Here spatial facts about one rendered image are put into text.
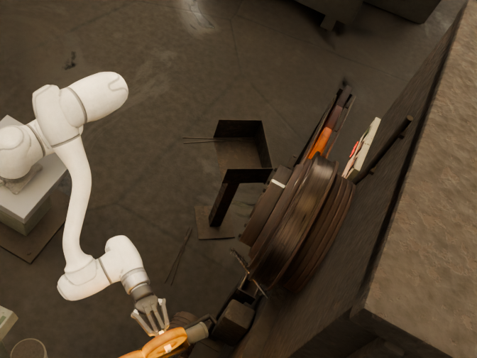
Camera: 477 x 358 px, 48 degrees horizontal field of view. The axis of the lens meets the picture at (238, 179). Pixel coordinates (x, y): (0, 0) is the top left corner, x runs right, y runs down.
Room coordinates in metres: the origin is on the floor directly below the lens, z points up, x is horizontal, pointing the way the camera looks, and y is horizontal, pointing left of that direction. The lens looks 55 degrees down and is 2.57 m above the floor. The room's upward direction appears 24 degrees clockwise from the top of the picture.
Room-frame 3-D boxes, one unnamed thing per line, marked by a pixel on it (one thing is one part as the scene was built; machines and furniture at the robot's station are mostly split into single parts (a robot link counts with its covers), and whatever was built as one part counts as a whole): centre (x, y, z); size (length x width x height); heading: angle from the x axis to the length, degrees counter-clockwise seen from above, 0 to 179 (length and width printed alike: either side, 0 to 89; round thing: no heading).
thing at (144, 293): (0.62, 0.12, 0.76); 0.09 x 0.08 x 0.07; 50
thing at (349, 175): (1.27, -0.35, 1.15); 0.26 x 0.02 x 0.18; 175
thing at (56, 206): (1.04, 0.92, 0.15); 0.40 x 0.40 x 0.31; 84
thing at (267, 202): (0.95, -0.11, 1.11); 0.28 x 0.06 x 0.28; 175
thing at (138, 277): (0.67, 0.18, 0.76); 0.09 x 0.06 x 0.09; 140
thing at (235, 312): (0.70, -0.20, 0.68); 0.11 x 0.08 x 0.24; 85
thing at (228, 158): (1.46, 0.03, 0.36); 0.26 x 0.20 x 0.72; 30
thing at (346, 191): (0.93, -0.29, 1.11); 0.47 x 0.10 x 0.47; 175
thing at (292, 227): (0.94, -0.21, 1.11); 0.47 x 0.06 x 0.47; 175
